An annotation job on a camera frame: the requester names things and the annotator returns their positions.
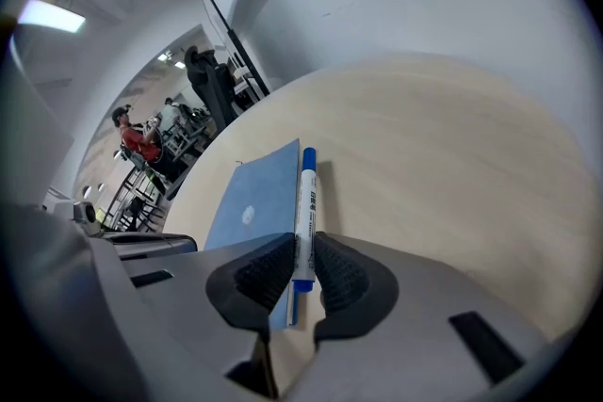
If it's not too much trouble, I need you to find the round wooden table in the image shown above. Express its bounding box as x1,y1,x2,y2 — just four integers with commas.
162,54,590,396

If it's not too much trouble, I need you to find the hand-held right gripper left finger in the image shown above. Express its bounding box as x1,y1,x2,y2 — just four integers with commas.
89,232,299,402

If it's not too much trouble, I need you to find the white partition with black frame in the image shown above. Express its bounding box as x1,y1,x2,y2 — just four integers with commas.
189,0,273,99

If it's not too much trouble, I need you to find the ceiling light panel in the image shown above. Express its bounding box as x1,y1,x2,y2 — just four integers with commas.
17,0,88,34

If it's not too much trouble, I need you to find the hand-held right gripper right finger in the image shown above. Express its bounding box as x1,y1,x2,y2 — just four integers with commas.
282,230,566,402

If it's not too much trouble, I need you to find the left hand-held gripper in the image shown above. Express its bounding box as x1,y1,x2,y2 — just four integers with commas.
44,198,199,261

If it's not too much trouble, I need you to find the black mesh office chair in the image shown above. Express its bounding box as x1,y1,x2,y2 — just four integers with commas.
183,44,242,128

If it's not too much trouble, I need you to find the blue notebook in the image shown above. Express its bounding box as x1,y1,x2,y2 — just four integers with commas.
203,137,302,330

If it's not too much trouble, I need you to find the white marker pen blue cap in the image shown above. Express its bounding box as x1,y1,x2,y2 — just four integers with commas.
290,147,318,293

